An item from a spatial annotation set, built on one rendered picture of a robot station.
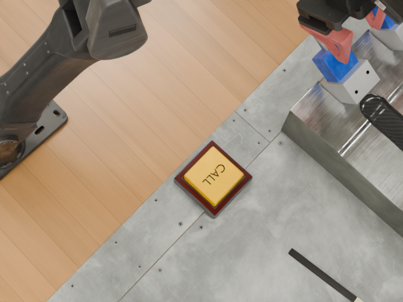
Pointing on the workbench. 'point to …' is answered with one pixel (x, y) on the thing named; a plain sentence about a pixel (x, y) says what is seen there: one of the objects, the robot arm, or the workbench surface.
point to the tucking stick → (324, 276)
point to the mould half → (357, 135)
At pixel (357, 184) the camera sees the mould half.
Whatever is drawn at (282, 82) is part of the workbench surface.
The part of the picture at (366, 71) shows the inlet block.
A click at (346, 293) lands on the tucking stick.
